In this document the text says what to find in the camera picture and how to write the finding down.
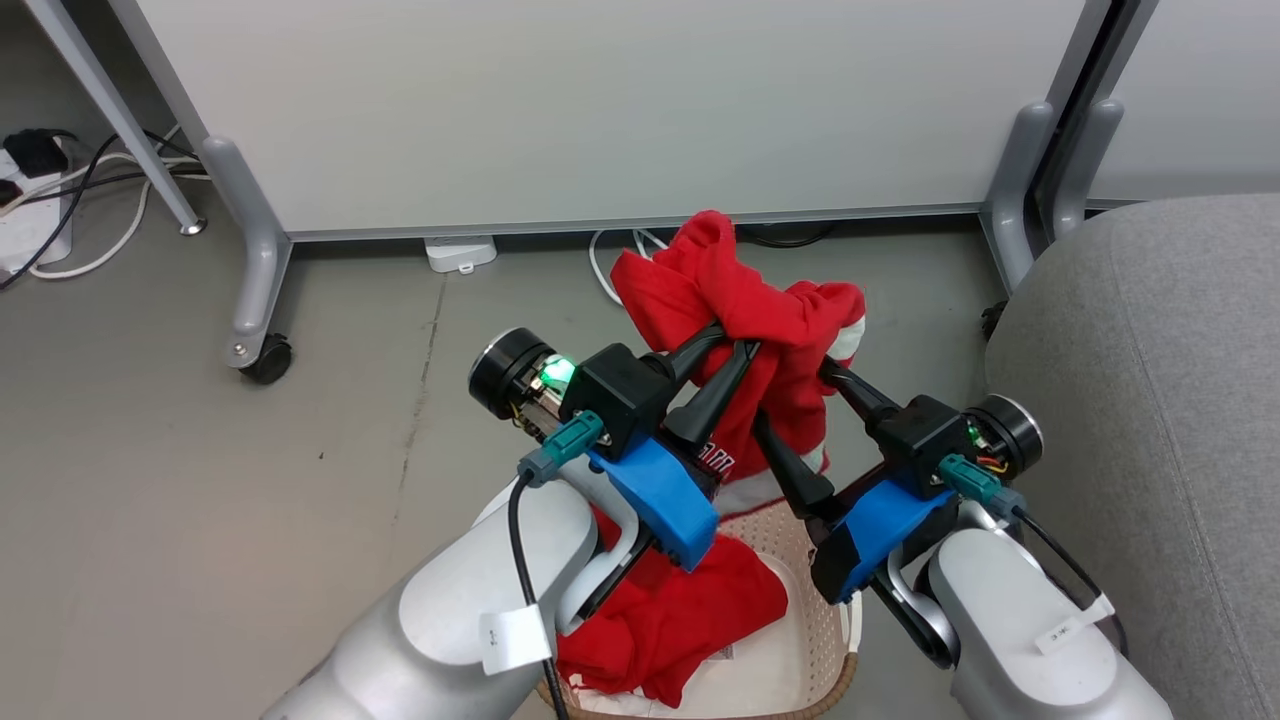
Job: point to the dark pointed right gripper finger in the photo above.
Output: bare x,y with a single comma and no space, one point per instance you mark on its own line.
862,398
798,472

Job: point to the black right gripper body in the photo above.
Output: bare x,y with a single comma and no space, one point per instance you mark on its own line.
920,435

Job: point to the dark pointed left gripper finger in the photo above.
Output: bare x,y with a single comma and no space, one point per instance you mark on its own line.
712,405
688,352

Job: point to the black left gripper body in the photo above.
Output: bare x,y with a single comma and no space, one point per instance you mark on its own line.
620,395

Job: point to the red basketball jersey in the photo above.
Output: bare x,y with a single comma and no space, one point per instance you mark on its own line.
720,290

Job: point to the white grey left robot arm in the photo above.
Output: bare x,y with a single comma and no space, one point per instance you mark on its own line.
470,610

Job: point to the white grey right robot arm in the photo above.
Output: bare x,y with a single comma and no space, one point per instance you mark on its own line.
1010,620

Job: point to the cream perforated laundry basket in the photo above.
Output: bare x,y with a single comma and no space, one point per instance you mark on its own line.
800,650

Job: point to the small black caster wheel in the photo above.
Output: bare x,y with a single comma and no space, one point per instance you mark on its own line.
992,320

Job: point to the small white plastic box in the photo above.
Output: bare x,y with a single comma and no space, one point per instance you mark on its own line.
460,253

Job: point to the grey fabric sofa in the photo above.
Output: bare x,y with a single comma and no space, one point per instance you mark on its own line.
1150,400

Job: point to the large white partition panel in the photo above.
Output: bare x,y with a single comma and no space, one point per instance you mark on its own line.
600,100

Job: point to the grey partition foot with caster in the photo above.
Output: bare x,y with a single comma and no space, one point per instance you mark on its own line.
255,250

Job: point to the narrow white partition panel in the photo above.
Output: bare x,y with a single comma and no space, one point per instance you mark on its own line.
1200,90

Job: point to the grey metal table leg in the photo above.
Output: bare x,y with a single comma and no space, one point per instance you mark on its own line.
120,110

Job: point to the white power strip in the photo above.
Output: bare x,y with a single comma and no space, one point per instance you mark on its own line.
30,225

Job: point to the black power adapter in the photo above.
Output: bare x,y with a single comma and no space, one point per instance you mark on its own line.
38,152

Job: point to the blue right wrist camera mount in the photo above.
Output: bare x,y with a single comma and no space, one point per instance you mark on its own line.
880,525

